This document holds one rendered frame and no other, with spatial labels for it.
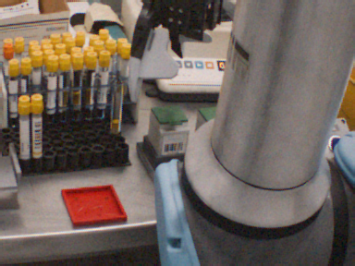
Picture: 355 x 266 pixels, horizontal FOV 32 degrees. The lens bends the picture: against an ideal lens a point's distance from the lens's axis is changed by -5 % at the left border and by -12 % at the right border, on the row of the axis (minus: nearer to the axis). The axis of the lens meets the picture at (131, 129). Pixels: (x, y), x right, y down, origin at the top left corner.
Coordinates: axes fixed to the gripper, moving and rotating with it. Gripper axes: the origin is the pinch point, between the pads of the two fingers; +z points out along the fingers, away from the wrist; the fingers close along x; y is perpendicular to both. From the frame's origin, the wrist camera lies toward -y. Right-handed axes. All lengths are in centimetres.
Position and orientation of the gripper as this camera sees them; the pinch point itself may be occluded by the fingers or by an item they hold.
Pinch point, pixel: (153, 77)
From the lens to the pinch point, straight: 87.7
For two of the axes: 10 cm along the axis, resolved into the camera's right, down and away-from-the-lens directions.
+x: 4.5, -4.5, 7.7
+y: 8.9, 2.9, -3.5
